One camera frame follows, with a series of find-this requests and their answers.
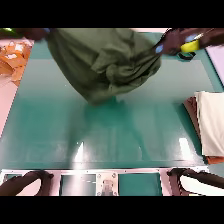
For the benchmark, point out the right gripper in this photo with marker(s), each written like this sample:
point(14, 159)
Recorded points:
point(171, 41)

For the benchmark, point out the green T-shirt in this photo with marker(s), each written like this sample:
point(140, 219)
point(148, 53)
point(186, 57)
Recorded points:
point(100, 60)

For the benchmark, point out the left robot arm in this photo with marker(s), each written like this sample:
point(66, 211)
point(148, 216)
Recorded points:
point(20, 182)

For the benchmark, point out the brown garment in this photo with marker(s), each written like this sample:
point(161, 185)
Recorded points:
point(192, 111)

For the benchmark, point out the cream garment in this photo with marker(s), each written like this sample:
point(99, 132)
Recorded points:
point(211, 123)

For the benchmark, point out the orange garment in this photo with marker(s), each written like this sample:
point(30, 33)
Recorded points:
point(215, 160)

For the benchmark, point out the heap of orange clothes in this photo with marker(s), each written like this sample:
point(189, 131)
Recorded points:
point(15, 60)

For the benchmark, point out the silver frame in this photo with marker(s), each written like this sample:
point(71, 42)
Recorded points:
point(106, 183)

